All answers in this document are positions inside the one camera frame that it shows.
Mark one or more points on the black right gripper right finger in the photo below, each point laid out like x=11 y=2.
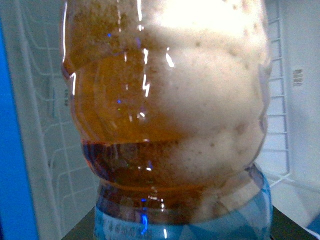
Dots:
x=283 y=228

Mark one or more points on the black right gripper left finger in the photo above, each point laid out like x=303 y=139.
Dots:
x=84 y=229

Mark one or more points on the amber tea drink bottle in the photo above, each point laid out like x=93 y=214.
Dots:
x=170 y=99

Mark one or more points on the white chest freezer body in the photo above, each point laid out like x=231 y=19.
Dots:
x=62 y=187

